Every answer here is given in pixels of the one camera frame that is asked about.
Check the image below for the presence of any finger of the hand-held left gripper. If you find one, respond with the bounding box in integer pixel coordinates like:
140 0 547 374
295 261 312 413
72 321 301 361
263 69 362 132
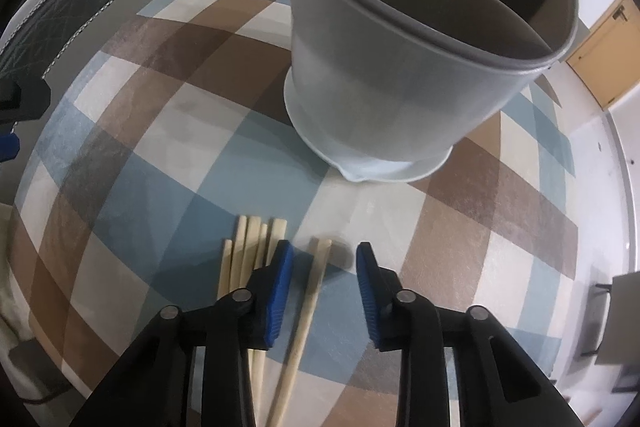
0 78 52 124
0 133 21 164

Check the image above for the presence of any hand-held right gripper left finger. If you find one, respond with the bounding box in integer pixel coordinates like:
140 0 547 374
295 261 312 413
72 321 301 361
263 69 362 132
70 240 295 427

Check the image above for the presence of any single wooden chopstick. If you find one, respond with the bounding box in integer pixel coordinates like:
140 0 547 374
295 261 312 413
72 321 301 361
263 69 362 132
272 238 334 427
265 237 323 427

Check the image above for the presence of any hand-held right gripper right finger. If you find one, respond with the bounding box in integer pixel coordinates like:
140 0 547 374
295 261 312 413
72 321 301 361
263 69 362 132
355 242 585 427

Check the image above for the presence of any checkered tablecloth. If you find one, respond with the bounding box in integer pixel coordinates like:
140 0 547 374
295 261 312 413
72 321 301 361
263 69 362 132
10 0 581 427

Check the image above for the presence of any bundle of wooden chopsticks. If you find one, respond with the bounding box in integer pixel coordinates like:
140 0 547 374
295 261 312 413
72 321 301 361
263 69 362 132
216 215 289 427

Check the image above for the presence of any grey white utensil holder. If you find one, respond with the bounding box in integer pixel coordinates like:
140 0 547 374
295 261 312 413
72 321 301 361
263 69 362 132
283 0 581 184

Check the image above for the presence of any light wooden door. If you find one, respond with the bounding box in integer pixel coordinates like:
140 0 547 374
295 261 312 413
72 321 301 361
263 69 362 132
565 0 640 112

